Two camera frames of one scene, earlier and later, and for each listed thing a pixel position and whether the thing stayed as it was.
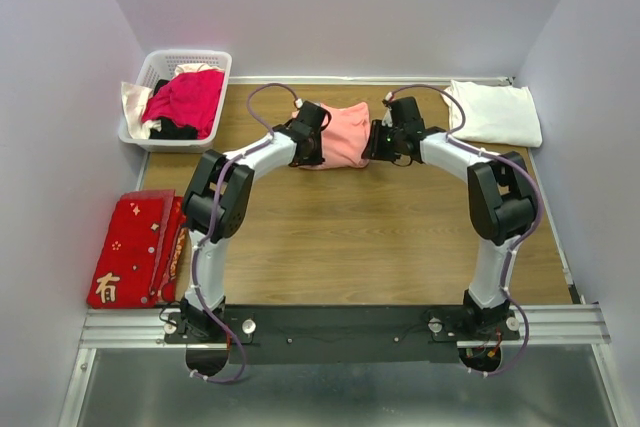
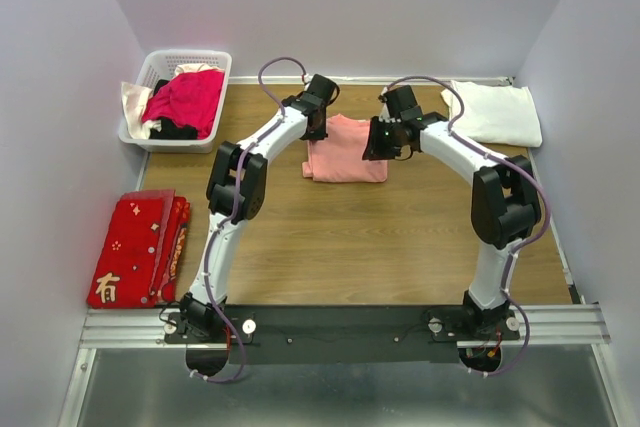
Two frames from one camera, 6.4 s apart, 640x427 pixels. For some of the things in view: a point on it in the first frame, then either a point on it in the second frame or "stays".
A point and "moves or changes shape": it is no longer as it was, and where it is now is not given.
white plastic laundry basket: x=162 y=65 stays
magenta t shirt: x=189 y=98 stays
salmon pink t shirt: x=344 y=139 moves or changes shape
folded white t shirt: x=495 y=113 stays
